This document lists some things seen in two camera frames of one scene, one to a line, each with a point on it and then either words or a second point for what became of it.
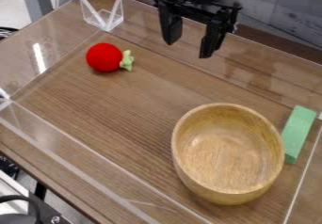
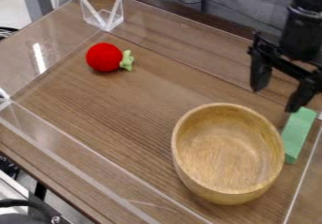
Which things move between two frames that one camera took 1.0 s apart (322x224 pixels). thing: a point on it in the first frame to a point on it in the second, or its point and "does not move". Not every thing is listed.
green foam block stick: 295,130 does not move
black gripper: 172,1 to 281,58
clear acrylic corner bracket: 103,19 does not move
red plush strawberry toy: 105,57 does not move
